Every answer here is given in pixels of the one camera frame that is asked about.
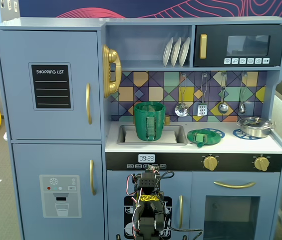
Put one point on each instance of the green round lid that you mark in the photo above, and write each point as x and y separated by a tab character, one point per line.
211	138

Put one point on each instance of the green ribbed recipient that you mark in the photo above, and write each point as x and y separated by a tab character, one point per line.
142	122

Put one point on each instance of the steel pot with lid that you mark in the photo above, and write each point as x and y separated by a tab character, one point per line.
255	130

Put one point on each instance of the gold toy faucet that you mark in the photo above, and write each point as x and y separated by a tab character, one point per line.
167	120

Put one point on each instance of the white sheet in sink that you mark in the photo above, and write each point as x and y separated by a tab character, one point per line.
170	136

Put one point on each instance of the white digital clock display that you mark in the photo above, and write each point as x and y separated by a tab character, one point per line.
146	158

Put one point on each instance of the colourful tile backsplash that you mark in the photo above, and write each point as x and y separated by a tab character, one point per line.
155	82

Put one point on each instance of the steel skimmer spoon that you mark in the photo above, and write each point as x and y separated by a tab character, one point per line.
181	110

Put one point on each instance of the grey toy sink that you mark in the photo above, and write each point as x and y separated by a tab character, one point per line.
181	132

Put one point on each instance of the black stove control panel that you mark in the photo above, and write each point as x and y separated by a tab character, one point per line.
180	162

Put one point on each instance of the steel slotted spatula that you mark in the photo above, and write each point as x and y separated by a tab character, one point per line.
202	110

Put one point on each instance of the blue dishwasher door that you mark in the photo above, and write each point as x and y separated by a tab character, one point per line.
115	182

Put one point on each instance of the gold toy telephone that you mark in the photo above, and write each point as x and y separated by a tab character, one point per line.
110	57

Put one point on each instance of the white toy plate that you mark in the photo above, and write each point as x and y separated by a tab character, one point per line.
175	52
184	51
167	53

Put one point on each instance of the gold stove knob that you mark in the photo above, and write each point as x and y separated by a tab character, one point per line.
210	163
261	163

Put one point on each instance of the steel ladle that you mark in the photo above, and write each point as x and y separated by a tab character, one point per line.
223	108

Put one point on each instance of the black dishwasher sticker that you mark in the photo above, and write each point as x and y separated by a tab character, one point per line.
128	207

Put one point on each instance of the blue oven door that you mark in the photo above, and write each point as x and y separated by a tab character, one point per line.
198	190

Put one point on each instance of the black shopping list board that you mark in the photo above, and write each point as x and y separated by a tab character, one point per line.
51	87

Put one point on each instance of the blue toy kitchen unit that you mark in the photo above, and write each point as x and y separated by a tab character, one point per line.
145	21

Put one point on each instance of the black toy microwave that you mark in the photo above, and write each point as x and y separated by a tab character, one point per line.
215	50

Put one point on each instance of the grey water dispenser sticker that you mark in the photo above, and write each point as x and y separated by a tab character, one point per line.
61	200

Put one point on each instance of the blue freezer door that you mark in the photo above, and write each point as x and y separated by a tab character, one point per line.
26	175

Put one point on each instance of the blue fridge door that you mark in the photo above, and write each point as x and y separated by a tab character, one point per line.
13	100

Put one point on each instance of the grey locker cabinet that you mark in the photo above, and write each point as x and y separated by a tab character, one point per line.
9	13

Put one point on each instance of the small camera circuit board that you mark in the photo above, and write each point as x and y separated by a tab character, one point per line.
152	168

